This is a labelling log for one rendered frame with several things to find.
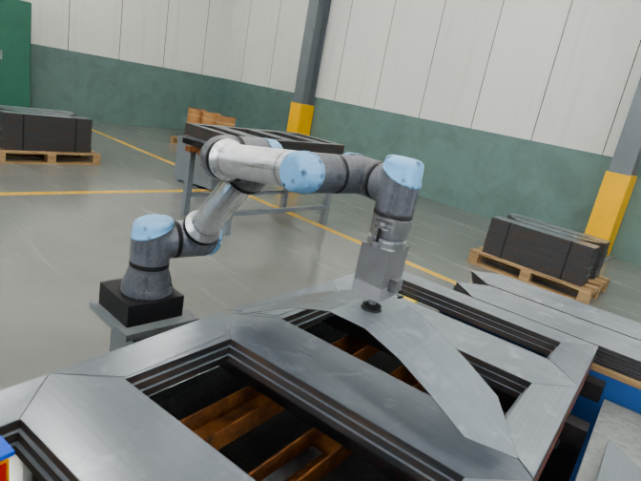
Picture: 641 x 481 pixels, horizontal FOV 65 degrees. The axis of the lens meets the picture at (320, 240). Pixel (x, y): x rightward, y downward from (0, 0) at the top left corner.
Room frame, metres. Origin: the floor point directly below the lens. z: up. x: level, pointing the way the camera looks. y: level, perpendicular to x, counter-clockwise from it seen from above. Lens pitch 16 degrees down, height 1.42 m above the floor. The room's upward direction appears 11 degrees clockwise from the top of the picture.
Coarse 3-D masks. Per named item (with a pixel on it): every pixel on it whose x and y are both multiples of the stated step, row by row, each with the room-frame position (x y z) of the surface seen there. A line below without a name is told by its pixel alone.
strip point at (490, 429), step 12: (492, 408) 0.83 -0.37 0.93; (480, 420) 0.78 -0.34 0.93; (492, 420) 0.80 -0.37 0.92; (504, 420) 0.82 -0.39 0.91; (468, 432) 0.74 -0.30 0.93; (480, 432) 0.75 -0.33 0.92; (492, 432) 0.77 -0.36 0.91; (504, 432) 0.79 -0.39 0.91; (492, 444) 0.75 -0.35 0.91; (504, 444) 0.76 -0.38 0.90; (516, 456) 0.76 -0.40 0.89
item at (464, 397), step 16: (464, 368) 0.88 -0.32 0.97; (448, 384) 0.81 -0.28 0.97; (464, 384) 0.84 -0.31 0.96; (480, 384) 0.87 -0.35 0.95; (448, 400) 0.78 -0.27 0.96; (464, 400) 0.80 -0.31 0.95; (480, 400) 0.83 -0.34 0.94; (448, 416) 0.74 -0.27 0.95; (464, 416) 0.76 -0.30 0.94; (464, 432) 0.73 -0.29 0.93
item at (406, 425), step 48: (336, 288) 1.45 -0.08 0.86; (240, 336) 1.04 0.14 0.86; (288, 336) 1.08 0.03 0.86; (528, 336) 1.40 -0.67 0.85; (144, 384) 0.83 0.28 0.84; (288, 384) 0.91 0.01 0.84; (336, 384) 0.92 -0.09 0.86; (384, 384) 0.95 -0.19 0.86; (528, 384) 1.08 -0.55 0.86; (0, 432) 0.63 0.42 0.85; (384, 432) 0.80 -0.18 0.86; (432, 432) 0.81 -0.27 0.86; (48, 480) 0.58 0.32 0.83; (432, 480) 0.73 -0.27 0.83
